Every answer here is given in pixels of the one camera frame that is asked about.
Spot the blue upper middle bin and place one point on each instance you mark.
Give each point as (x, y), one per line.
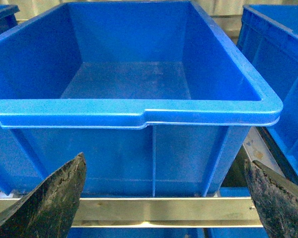
(153, 93)

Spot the blue lower right bin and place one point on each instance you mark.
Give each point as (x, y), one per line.
(237, 233)

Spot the steel upper shelf rail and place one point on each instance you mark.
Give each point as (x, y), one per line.
(203, 212)

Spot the blue ribbed upper right bin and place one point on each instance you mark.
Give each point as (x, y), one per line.
(269, 40)

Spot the blue upper left bin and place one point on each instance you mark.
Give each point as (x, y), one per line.
(7, 16)

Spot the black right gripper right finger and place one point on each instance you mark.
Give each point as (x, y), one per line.
(275, 199)

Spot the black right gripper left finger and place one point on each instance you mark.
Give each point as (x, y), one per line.
(48, 211)

